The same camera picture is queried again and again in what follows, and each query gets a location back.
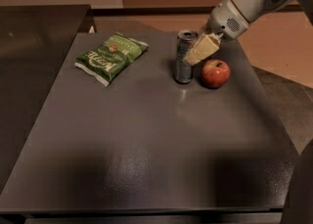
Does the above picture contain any green chip bag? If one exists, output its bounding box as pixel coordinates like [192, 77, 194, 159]
[74, 33, 149, 87]

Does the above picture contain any red apple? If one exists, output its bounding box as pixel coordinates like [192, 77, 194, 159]
[201, 59, 230, 89]

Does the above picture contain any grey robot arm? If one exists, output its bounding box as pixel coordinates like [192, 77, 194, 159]
[184, 0, 313, 67]

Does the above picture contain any silver redbull can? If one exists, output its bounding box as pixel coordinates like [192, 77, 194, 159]
[174, 29, 198, 84]

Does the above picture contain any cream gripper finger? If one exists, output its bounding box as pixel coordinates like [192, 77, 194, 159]
[183, 32, 223, 67]

